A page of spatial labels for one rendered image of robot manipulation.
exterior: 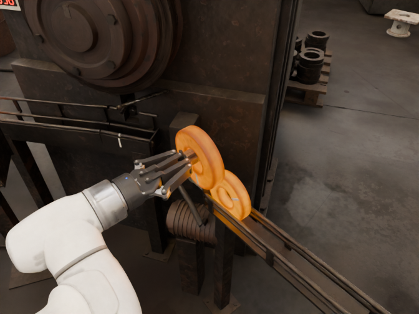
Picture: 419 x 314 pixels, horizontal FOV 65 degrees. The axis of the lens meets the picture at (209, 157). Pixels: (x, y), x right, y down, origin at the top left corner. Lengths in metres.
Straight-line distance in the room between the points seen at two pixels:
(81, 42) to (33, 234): 0.51
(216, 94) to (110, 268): 0.66
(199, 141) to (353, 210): 1.42
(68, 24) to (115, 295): 0.66
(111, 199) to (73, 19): 0.48
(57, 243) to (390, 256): 1.58
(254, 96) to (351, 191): 1.18
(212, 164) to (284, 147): 1.60
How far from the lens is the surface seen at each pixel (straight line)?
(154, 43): 0.93
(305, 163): 2.19
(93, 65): 0.99
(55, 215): 0.65
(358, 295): 0.86
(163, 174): 0.70
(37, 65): 1.42
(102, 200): 0.66
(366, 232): 1.93
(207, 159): 0.70
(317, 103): 2.78
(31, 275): 1.81
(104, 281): 0.61
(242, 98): 1.06
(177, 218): 1.15
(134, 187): 0.67
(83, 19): 0.92
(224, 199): 0.99
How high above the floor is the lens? 1.42
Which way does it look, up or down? 41 degrees down
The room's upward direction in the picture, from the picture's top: straight up
